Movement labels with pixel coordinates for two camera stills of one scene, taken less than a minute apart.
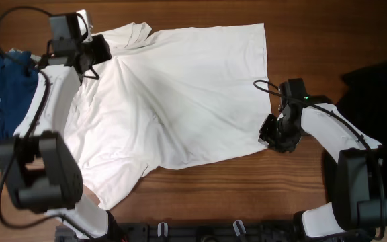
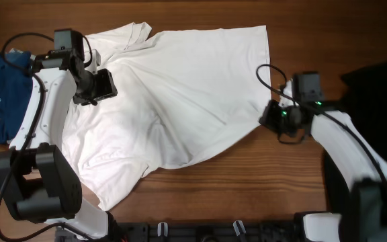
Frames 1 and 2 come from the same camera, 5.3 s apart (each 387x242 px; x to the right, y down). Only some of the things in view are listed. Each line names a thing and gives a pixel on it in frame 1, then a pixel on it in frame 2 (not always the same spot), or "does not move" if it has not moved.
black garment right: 374,101 does not move
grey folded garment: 32,56 does not move
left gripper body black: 97,51 -> 99,87
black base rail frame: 192,231 does not move
